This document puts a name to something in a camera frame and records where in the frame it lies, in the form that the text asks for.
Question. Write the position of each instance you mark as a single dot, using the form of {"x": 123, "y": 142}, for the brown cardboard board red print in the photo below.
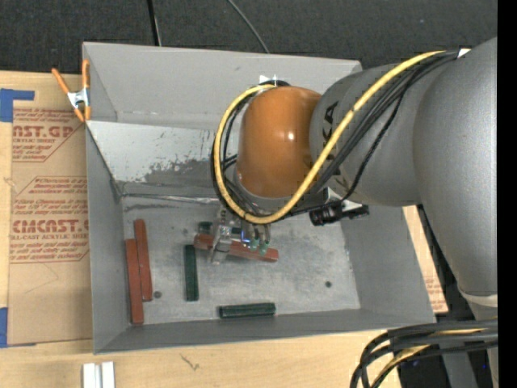
{"x": 48, "y": 297}

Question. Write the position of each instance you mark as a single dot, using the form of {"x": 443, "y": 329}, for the red-brown flat block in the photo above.
{"x": 242, "y": 251}
{"x": 134, "y": 289}
{"x": 143, "y": 265}

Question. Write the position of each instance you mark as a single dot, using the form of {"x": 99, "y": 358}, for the black cylinder on white bracket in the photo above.
{"x": 328, "y": 214}

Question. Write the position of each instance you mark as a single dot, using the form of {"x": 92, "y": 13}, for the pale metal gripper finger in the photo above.
{"x": 216, "y": 249}
{"x": 226, "y": 241}

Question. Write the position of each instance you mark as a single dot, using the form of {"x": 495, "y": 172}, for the grey metal bin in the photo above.
{"x": 307, "y": 273}

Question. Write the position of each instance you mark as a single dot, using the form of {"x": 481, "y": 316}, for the dark green flat block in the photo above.
{"x": 191, "y": 273}
{"x": 247, "y": 310}
{"x": 205, "y": 228}

